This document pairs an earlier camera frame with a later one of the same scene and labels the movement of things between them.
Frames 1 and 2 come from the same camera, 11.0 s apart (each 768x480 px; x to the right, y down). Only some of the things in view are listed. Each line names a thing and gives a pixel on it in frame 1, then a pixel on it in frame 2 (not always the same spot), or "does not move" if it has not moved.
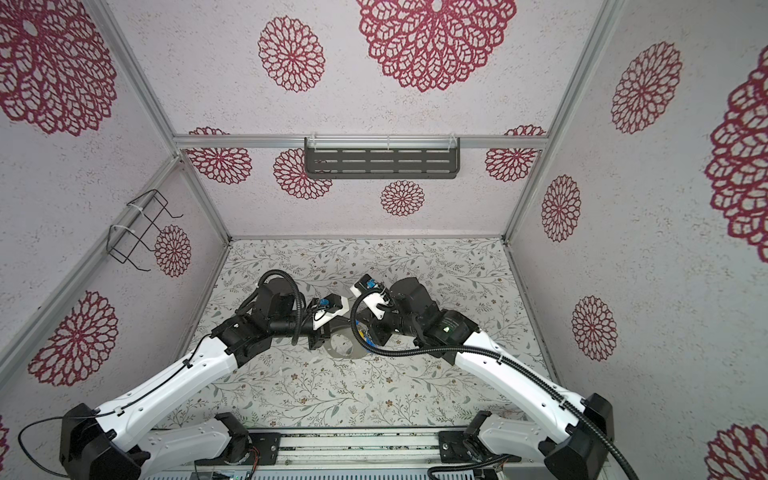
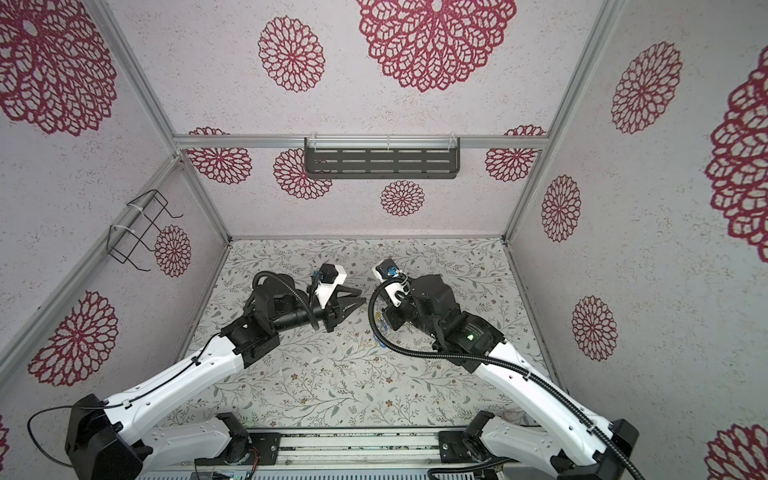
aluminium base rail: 381,450 does not move
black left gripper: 325,331 → 336,306
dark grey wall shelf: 382,157 does not move
